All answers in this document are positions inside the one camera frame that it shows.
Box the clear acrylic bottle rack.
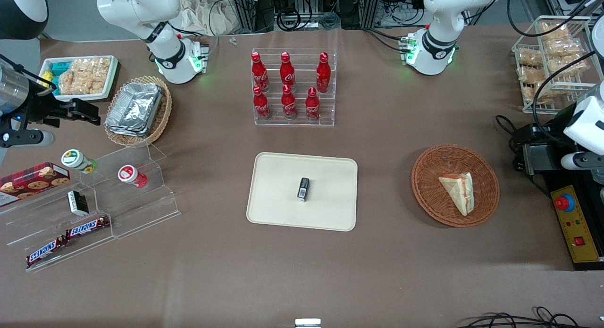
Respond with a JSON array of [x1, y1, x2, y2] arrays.
[[251, 48, 337, 127]]

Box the small black box white side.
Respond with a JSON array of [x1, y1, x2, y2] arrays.
[[67, 190, 90, 217]]

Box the black appliance power cable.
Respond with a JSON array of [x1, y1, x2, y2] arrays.
[[495, 114, 525, 174]]

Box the black floor cables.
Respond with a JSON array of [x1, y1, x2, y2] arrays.
[[452, 306, 582, 328]]

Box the beige rectangular tray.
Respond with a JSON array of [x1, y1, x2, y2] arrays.
[[246, 151, 359, 232]]

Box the triangle sandwich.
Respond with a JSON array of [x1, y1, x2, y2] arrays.
[[438, 172, 474, 217]]

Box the white plastic snack tray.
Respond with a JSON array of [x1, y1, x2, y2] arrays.
[[39, 55, 119, 102]]

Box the clear rice cracker packet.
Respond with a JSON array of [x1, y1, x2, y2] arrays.
[[71, 58, 112, 76], [58, 69, 78, 96], [75, 73, 108, 95]]

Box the red lidded yogurt cup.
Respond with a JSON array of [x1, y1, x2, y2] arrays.
[[117, 164, 149, 188]]

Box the yellow emergency stop box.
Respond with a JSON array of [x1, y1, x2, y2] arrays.
[[550, 185, 604, 264]]

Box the light oval wicker basket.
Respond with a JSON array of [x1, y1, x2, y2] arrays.
[[103, 75, 173, 147]]

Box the black countertop appliance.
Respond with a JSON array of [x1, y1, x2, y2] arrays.
[[519, 104, 604, 272]]

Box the clear fried snack packet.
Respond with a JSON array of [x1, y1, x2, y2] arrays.
[[523, 82, 551, 105], [516, 48, 544, 67], [517, 66, 546, 84], [539, 22, 570, 42], [546, 54, 589, 79], [544, 37, 583, 58]]

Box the brown snickers bar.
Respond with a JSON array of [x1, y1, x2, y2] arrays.
[[65, 216, 110, 239], [25, 236, 69, 268]]

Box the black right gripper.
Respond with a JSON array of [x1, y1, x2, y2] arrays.
[[14, 85, 102, 131]]

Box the clear acrylic stepped shelf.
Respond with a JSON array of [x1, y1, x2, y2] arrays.
[[0, 143, 181, 273]]

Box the beige cloth bag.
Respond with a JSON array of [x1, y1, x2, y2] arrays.
[[178, 0, 240, 36]]

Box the white wire rack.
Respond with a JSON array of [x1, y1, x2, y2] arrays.
[[512, 15, 604, 115]]

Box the green lidded yogurt cup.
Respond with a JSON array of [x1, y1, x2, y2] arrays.
[[61, 149, 98, 174]]

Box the silver foil tray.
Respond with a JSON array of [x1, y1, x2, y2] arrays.
[[104, 82, 164, 133], [106, 123, 154, 137]]

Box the red cola bottle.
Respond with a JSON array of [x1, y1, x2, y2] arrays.
[[252, 85, 272, 121], [251, 52, 270, 93], [281, 84, 298, 120], [315, 52, 332, 94], [305, 87, 321, 122], [279, 52, 296, 93]]

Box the brown round wicker basket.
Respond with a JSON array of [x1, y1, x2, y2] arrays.
[[411, 144, 500, 228]]

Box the black base cables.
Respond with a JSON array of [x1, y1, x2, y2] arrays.
[[362, 27, 412, 53]]

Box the red cookie box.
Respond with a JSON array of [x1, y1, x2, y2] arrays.
[[0, 162, 71, 207]]

